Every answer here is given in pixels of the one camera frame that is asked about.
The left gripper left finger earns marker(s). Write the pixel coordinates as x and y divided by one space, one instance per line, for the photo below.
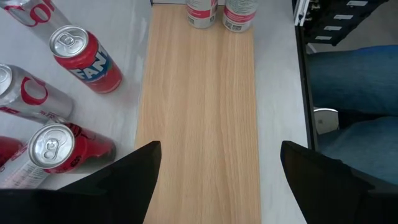
133 180

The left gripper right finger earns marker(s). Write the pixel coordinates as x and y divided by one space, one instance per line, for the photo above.
317 186

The red Coca-Cola Star Wars can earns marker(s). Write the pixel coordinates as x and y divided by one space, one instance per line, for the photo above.
51 146

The silver Diet Coke can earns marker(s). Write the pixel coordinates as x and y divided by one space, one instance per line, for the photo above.
31 15
46 102

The red Fanta strawberry can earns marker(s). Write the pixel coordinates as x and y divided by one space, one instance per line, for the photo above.
90 67

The light wooden shelf board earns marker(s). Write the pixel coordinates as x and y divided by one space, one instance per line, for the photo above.
199 109

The white rounded object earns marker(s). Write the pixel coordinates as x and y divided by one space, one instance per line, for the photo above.
326 121

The person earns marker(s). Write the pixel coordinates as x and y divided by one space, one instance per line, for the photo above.
357 81

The white red Celsius can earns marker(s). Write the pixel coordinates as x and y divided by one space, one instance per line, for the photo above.
202 15
239 15

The black table frame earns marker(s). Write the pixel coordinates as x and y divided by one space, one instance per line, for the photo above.
304 77

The black slotted bracket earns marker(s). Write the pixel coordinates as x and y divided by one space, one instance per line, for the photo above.
357 15

